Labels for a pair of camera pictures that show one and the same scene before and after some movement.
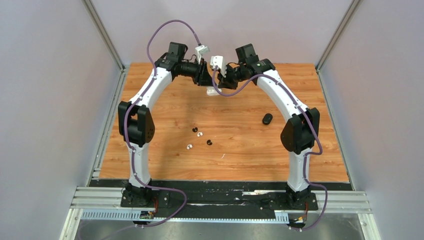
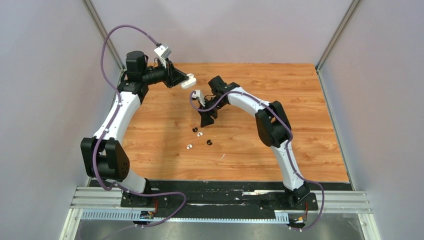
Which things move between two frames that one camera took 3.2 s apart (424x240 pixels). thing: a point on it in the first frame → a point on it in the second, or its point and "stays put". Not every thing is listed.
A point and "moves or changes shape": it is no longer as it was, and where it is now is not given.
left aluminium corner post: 123,68 stays put
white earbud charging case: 211,91 moves or changes shape
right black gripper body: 233,75 → 209,104
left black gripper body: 201,70 → 165,75
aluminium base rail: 86,199 stays put
